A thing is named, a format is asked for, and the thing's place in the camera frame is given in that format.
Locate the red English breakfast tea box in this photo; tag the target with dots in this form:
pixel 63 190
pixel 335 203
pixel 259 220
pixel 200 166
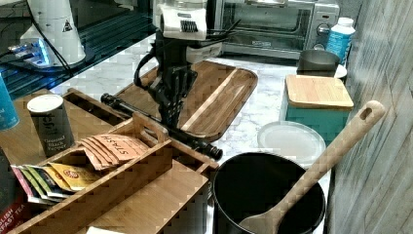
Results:
pixel 14 210

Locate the dark wooden serving tray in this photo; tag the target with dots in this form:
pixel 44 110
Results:
pixel 218 94

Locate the green tea packets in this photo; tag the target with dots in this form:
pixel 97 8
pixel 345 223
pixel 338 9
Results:
pixel 39 187

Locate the yellow tea packet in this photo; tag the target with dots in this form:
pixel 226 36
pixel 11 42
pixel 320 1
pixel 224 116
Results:
pixel 77 178

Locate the silver toaster oven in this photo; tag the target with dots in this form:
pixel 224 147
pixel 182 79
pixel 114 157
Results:
pixel 273 28

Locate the black cooking pot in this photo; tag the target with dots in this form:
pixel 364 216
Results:
pixel 252 183

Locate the teal canister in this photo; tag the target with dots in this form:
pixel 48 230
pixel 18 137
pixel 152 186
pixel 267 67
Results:
pixel 8 115

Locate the small grey metal pot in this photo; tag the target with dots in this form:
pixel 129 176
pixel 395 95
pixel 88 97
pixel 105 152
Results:
pixel 317 63

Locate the orange Stash tea packets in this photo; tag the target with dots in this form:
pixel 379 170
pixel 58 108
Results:
pixel 109 150

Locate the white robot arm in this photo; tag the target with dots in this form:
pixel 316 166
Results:
pixel 186 19

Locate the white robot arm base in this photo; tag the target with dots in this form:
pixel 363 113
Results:
pixel 52 42

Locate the white bottle with blue label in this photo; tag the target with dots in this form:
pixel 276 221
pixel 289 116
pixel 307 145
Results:
pixel 340 38

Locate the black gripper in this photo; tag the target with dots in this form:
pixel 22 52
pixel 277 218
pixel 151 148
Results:
pixel 177 76

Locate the wooden spoon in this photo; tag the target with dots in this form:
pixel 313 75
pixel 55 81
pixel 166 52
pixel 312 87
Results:
pixel 270 221

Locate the teal box with bamboo lid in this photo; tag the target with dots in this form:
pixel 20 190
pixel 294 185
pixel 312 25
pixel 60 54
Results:
pixel 320 103

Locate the bamboo tea organizer cabinet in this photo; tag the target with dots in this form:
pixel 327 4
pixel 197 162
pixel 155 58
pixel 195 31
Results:
pixel 165 191

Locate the white plate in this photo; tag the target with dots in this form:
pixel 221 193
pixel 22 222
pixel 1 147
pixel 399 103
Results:
pixel 292 141

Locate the ground black pepper tin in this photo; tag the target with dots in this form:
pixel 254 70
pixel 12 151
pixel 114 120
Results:
pixel 51 122

